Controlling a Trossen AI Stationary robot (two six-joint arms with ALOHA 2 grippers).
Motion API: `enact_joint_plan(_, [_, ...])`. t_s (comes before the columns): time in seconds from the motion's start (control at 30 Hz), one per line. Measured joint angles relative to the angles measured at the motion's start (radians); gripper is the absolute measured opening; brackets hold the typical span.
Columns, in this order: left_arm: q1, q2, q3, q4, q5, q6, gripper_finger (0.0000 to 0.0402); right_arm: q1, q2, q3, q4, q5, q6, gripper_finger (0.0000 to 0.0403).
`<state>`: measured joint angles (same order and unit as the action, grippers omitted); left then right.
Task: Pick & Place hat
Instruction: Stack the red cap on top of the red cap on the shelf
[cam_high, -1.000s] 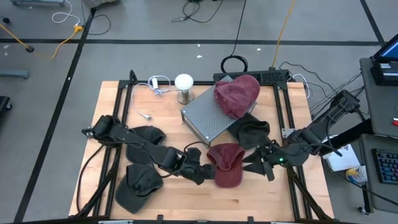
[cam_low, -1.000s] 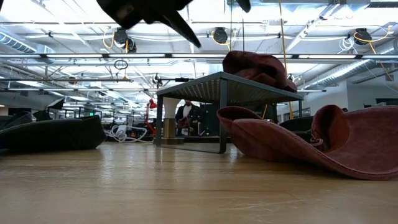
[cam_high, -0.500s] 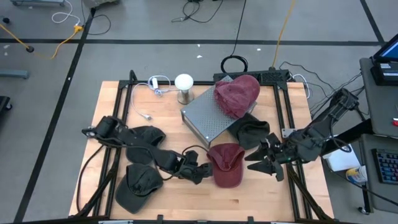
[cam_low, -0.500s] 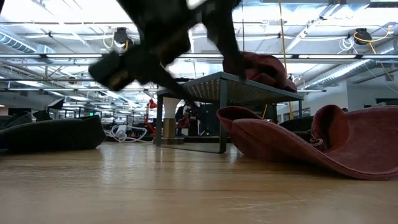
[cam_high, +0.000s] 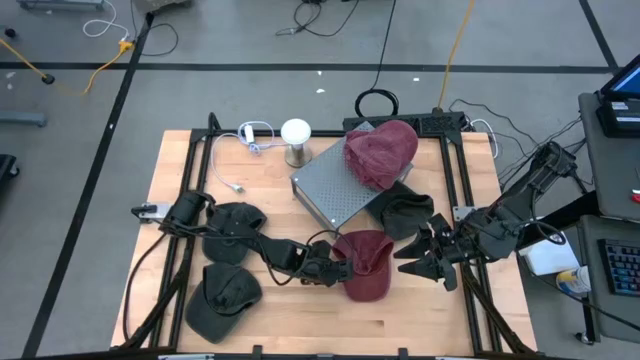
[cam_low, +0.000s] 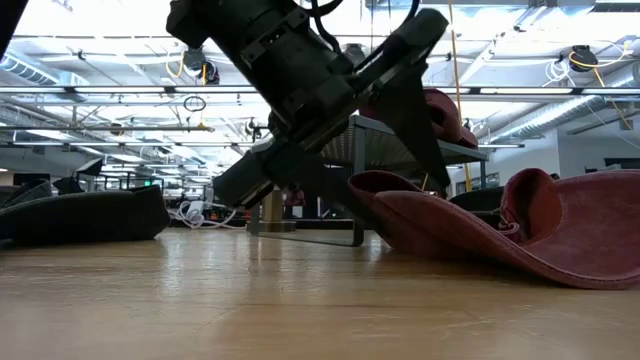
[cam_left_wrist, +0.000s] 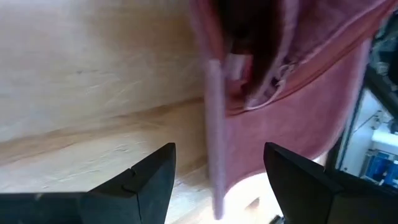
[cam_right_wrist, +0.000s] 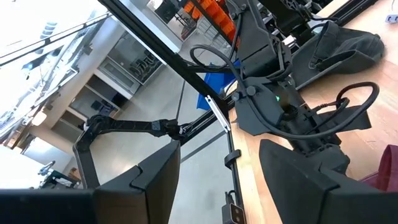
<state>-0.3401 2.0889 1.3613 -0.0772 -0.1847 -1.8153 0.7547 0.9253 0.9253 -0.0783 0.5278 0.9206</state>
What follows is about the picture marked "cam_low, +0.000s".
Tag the white power adapter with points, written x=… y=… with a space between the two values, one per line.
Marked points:
x=195 y=208

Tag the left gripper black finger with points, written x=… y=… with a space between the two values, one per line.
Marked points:
x=325 y=185
x=415 y=115

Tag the maroon baseball cap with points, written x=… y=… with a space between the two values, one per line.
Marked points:
x=447 y=115
x=590 y=230

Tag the silver ventilation duct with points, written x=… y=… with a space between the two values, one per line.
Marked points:
x=550 y=115

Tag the white-topped round post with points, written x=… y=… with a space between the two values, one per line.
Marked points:
x=272 y=210

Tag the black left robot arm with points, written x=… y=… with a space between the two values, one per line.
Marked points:
x=190 y=20

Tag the grey perforated metal rack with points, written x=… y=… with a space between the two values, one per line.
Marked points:
x=372 y=145

